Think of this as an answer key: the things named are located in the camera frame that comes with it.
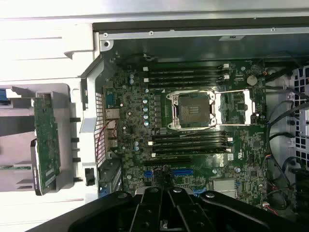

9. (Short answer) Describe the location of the blue expansion slot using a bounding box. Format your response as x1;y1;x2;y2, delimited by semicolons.
144;168;194;177

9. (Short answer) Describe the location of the silver chipset heatsink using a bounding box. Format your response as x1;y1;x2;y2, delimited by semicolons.
212;179;236;199

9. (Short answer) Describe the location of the green motherboard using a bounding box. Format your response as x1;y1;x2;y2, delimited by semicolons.
103;58;268;208

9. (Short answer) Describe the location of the CPU socket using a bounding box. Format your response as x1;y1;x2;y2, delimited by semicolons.
166;90;217;131

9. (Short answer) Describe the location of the grey parts rack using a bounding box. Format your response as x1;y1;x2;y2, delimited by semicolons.
0;83;84;201

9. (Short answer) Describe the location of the metal socket cover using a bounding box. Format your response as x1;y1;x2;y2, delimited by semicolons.
214;89;256;126

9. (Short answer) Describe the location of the silver coin battery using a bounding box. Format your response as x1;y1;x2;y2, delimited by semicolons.
246;74;258;86

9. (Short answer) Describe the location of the perforated metal disk bay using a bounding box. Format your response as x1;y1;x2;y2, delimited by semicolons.
286;65;309;167

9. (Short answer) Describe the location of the open grey PC case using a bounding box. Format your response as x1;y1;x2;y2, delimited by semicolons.
64;21;309;225

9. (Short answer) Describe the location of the blue disk carrier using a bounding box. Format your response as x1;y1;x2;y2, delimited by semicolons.
0;89;12;107

